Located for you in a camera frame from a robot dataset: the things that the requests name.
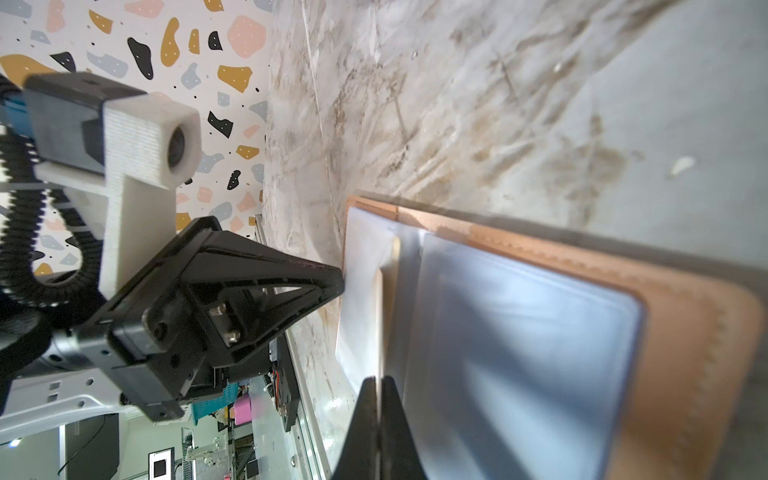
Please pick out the teal plastic basket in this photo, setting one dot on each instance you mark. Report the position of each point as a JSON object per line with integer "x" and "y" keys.
{"x": 204, "y": 408}

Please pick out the pink leather card holder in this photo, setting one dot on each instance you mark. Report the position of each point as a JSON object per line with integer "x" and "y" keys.
{"x": 522, "y": 358}

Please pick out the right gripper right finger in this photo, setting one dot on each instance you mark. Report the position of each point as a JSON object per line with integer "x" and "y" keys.
{"x": 398, "y": 456}

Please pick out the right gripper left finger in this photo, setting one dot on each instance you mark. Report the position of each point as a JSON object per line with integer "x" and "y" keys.
{"x": 359, "y": 458}

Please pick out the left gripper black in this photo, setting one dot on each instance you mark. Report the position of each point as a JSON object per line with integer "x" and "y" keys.
{"x": 204, "y": 303}

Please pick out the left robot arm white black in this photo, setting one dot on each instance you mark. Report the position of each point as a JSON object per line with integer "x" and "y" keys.
{"x": 35, "y": 397}

